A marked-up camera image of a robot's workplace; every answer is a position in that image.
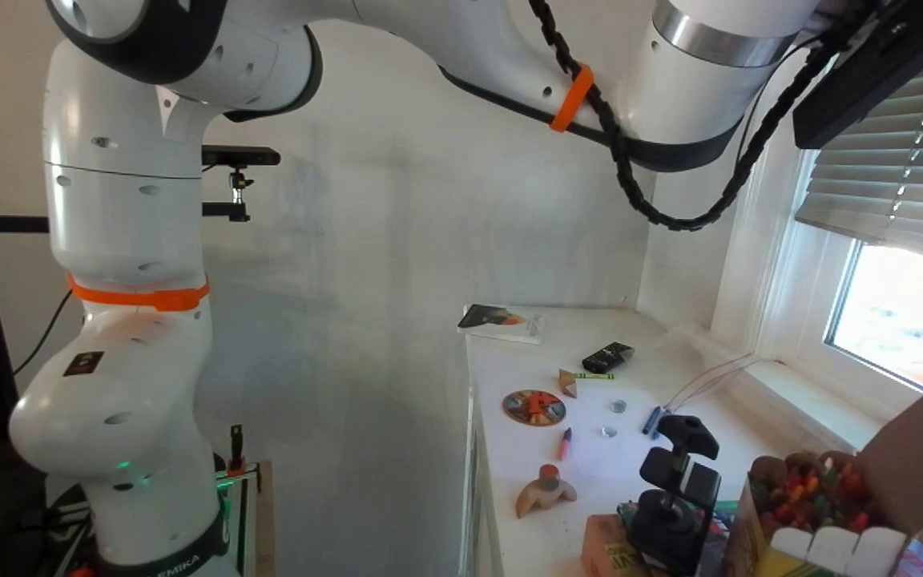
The beige window blinds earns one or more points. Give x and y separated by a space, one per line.
870 181

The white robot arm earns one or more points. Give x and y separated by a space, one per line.
129 97

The small brown toy piece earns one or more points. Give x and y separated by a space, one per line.
565 383

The colourful round disc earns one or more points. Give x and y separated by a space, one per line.
534 407

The black remote control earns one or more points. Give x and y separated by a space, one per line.
608 359

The red marker pen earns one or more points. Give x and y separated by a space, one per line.
563 446

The brown clay figure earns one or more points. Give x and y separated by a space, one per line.
547 492

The blue small pen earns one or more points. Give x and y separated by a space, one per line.
651 421

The black stereo camera on stand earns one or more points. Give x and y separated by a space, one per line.
238 157

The black camera on mount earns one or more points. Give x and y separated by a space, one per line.
675 512

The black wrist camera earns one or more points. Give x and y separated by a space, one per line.
877 69

